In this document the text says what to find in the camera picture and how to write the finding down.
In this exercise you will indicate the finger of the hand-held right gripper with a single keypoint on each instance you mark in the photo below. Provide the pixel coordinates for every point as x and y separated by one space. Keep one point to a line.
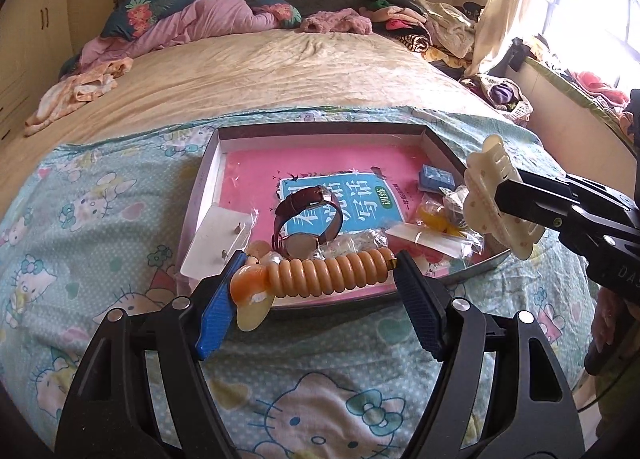
525 204
550 181

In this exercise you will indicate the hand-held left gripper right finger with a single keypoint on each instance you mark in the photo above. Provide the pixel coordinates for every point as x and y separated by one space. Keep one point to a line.
420 309

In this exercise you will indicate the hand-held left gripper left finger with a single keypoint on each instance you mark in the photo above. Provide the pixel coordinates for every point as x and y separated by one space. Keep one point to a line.
215 309

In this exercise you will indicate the white hair claw clip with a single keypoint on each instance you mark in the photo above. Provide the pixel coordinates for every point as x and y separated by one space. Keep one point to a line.
480 209

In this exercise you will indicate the plastic bag with paper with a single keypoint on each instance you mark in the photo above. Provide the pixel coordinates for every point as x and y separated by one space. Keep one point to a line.
455 204

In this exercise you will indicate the earring card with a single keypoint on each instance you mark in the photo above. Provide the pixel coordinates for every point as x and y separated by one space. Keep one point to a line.
215 239

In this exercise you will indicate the clear plastic packet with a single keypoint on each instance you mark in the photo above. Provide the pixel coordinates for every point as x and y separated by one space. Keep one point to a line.
430 239

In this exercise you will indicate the small blue plastic box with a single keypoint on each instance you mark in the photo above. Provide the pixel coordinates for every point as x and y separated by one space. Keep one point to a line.
437 179

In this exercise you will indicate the small clear jewelry packet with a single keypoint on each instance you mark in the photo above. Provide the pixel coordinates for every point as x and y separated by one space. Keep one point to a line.
350 241

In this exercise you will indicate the grey cardboard box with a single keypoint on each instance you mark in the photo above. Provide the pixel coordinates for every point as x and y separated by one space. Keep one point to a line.
320 136

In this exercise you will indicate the person's right hand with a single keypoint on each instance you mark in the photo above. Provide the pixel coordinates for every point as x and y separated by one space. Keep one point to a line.
607 319

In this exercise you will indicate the bunny pearl hair clip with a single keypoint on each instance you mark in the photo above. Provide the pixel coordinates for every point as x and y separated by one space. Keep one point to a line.
260 251

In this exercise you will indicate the green covered window bench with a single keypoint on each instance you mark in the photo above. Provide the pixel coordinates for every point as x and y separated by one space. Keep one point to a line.
560 104

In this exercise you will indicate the yellow pieces in clear bag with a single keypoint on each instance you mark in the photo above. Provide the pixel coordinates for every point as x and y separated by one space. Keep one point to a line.
432 216

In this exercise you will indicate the purple clothes heap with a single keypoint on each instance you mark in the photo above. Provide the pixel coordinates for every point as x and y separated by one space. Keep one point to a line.
505 94

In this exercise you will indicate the red garment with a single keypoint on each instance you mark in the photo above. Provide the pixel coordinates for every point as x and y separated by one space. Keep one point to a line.
600 89

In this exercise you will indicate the printed cartoon cat blanket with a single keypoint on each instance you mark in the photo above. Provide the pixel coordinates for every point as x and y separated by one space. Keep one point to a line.
100 239

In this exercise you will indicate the pink book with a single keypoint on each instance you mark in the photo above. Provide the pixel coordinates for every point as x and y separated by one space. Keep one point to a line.
250 174

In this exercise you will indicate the bright window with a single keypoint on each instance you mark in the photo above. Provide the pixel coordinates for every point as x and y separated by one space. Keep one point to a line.
590 14

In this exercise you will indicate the pile of clothes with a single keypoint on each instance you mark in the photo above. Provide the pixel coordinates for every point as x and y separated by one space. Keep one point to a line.
430 24

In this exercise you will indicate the beige bedspread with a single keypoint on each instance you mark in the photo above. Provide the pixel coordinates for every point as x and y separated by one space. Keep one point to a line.
250 79

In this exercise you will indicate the peach garment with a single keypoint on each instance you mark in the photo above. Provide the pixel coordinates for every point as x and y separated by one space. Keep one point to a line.
75 89

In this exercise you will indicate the pink fuzzy garment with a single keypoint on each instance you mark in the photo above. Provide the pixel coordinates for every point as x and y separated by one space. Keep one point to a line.
335 21

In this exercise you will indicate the pink quilt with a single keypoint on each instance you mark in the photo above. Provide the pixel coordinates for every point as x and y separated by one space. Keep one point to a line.
210 19

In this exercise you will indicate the dark floral pillow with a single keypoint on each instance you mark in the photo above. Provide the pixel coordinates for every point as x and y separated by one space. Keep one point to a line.
145 9
280 11

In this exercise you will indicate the cream wardrobe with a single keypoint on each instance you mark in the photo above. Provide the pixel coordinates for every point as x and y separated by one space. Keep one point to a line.
25 39

